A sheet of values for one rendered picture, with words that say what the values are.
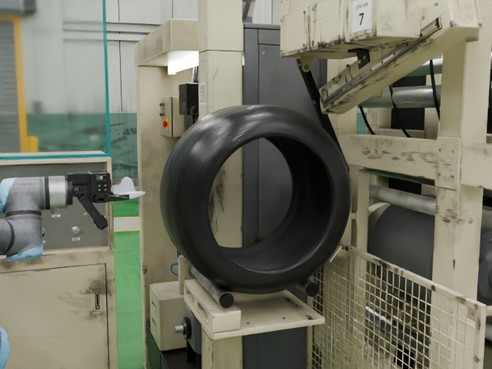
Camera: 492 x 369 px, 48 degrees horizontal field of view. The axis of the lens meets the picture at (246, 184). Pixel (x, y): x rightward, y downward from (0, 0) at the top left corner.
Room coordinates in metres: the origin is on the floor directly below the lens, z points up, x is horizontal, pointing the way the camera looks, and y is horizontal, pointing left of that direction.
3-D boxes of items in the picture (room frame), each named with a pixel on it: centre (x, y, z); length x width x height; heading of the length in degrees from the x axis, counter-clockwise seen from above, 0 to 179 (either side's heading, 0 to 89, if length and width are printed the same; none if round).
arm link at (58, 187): (1.48, 0.51, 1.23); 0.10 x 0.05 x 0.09; 20
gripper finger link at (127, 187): (1.53, 0.33, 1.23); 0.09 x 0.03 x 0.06; 110
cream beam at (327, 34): (1.74, -0.34, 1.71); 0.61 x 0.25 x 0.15; 20
